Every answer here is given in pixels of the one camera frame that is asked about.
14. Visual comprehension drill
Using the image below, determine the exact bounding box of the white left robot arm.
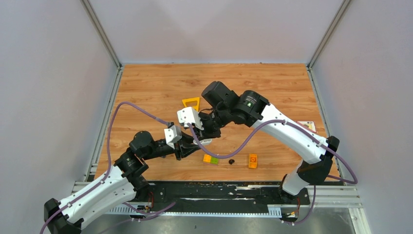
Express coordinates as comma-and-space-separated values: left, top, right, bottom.
44, 129, 200, 234

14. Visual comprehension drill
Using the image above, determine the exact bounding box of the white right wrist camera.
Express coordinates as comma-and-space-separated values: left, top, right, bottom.
177, 107, 204, 130

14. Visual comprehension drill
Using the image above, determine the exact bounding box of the orange arch toy block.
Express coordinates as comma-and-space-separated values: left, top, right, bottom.
248, 154, 258, 169

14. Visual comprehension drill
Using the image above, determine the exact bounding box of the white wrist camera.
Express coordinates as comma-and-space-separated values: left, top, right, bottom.
177, 107, 204, 130
164, 125, 182, 149

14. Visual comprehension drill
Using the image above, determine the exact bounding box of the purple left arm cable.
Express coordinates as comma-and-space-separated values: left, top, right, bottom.
39, 101, 173, 234

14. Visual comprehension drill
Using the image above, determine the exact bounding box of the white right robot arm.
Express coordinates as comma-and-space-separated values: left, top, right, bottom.
197, 81, 340, 204

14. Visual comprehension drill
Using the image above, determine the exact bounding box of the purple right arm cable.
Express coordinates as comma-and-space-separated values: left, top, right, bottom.
187, 119, 358, 185

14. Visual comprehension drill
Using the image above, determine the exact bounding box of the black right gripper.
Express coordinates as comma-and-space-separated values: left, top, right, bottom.
192, 105, 231, 140

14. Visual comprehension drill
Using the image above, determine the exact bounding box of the white slotted cable duct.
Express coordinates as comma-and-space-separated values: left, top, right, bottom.
105, 204, 282, 218

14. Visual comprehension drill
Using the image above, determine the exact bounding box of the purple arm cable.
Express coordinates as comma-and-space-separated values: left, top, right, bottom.
39, 101, 173, 234
187, 119, 358, 185

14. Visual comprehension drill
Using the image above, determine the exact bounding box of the white earbud charging case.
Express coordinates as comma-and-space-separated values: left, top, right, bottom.
193, 139, 212, 145

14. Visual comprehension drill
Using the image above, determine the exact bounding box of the yellow triangular toy block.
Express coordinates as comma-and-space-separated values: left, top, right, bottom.
182, 97, 200, 111

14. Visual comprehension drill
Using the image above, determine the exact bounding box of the orange green toy brick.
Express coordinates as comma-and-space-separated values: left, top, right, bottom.
203, 154, 219, 165

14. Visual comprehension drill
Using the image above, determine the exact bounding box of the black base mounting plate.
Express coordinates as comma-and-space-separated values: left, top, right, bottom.
129, 181, 310, 213

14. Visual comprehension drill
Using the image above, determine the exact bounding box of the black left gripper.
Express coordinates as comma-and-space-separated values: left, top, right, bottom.
143, 129, 204, 160

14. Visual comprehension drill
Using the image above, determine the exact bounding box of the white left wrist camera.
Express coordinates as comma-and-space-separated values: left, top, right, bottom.
164, 125, 182, 149

